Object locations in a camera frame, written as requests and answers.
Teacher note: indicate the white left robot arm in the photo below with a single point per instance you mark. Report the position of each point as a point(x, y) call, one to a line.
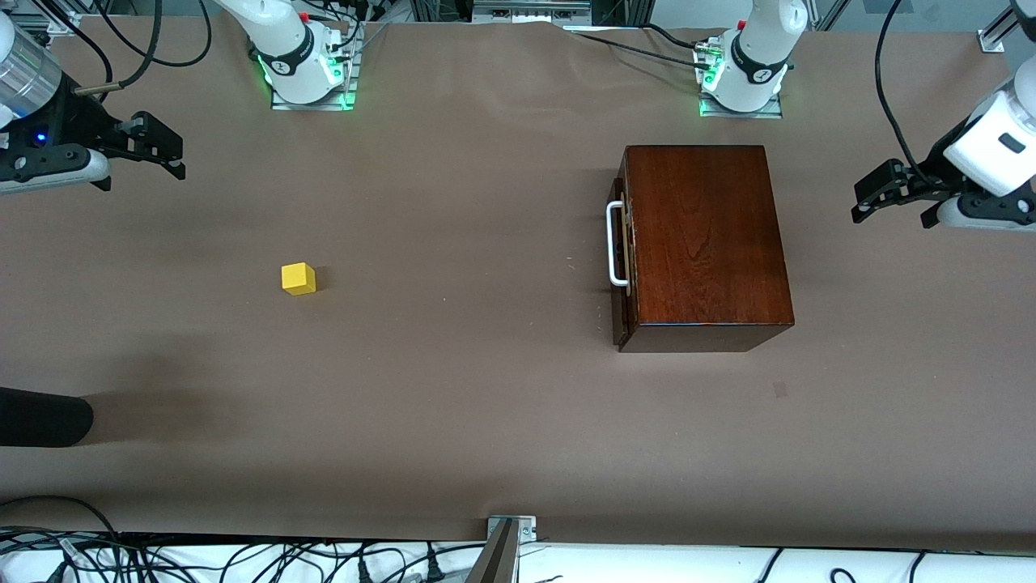
point(753, 57)

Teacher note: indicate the black foam cylinder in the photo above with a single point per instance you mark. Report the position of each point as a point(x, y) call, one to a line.
point(40, 417)

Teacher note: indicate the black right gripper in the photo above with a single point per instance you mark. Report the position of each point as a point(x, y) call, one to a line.
point(81, 121)

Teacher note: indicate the small metal bracket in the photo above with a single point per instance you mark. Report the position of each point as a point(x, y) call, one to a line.
point(526, 530)

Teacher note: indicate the aluminium profile bar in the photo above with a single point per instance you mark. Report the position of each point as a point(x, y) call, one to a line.
point(495, 563)

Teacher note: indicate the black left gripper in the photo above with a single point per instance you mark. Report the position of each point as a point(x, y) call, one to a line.
point(932, 176)

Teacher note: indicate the brown paper table cover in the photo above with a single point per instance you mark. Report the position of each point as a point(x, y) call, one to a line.
point(445, 389)

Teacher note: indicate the yellow block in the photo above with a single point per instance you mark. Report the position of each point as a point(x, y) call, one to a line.
point(298, 278)

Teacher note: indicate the white sheet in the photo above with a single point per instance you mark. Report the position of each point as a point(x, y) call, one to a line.
point(647, 567)

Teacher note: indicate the perforated aluminium rail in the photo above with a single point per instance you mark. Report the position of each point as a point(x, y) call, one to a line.
point(57, 20)

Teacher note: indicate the aluminium corner profile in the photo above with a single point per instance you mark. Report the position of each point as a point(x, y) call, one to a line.
point(999, 32)

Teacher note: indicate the dark brown wooden cabinet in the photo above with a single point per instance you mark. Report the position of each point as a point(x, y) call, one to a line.
point(712, 259)

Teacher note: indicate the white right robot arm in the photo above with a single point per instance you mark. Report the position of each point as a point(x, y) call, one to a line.
point(283, 48)

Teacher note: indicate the aluminium frame with equipment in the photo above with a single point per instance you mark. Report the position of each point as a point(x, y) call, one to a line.
point(526, 10)

